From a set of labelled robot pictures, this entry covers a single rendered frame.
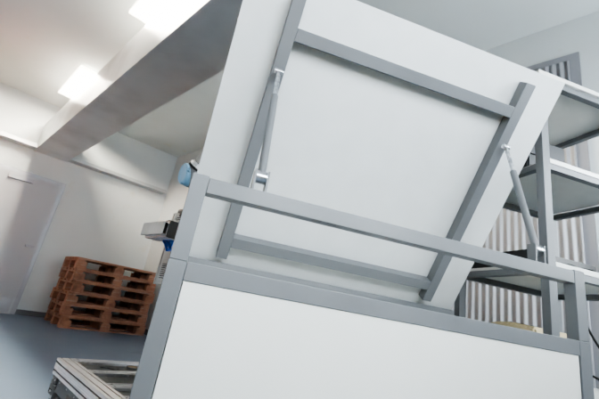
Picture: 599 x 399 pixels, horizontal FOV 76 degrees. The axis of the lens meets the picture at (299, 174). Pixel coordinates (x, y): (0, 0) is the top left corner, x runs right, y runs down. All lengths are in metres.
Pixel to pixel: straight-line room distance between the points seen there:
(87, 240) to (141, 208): 1.10
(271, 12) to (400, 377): 1.07
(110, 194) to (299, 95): 6.95
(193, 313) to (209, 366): 0.11
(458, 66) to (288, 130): 0.63
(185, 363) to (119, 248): 7.22
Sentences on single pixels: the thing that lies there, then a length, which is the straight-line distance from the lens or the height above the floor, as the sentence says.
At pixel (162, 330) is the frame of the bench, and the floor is 0.66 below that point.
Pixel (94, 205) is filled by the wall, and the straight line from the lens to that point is 7.96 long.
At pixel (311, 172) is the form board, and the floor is 1.21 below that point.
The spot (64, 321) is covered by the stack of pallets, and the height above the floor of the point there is 0.08.
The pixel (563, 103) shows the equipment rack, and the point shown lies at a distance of 2.15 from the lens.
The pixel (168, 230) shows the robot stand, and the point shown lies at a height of 1.03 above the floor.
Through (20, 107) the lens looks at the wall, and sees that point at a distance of 8.01.
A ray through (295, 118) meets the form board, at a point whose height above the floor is 1.35.
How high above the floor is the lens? 0.73
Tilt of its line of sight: 20 degrees up
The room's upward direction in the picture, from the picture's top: 10 degrees clockwise
